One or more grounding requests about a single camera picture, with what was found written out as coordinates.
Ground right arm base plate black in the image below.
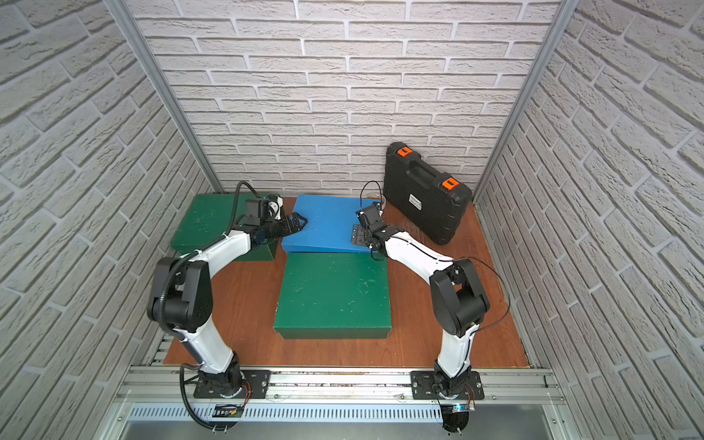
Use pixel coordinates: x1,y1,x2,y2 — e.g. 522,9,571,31
410,368,485,403

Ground green shoebox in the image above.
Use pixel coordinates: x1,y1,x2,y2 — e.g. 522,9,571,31
170,192,254,254
273,253,392,339

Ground black tool case orange latches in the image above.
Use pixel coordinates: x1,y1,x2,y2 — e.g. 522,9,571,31
383,142,472,245

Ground blue shoebox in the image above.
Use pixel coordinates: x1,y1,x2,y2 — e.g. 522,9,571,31
282,194,373,254

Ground aluminium corner post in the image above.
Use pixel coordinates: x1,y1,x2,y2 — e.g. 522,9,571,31
106,0,225,194
473,0,579,205

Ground left small circuit board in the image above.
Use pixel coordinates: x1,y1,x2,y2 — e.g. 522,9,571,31
212,403,246,419

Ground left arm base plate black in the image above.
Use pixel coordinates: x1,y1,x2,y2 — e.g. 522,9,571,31
194,370,271,399

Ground left corrugated cable black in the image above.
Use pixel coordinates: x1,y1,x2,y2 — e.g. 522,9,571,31
147,181,267,433

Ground right aluminium corner post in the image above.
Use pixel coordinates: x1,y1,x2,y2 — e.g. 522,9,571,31
473,0,579,205

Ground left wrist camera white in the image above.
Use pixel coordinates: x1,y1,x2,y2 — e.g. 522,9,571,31
268,199,282,218

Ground right thin cable black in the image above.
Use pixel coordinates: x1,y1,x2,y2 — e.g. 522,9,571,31
383,203,510,329

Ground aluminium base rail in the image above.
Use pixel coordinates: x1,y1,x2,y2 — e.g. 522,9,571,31
97,366,578,439

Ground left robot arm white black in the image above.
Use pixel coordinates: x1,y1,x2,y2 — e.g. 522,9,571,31
147,212,308,398

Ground left aluminium corner post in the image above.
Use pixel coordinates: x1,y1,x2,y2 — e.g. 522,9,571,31
106,0,225,194

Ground right small circuit board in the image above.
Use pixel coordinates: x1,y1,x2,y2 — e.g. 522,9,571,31
441,403,476,414

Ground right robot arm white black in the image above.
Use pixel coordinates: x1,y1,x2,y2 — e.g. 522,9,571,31
357,203,491,399

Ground small circuit board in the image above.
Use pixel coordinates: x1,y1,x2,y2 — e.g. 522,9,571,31
441,403,476,414
212,403,246,419

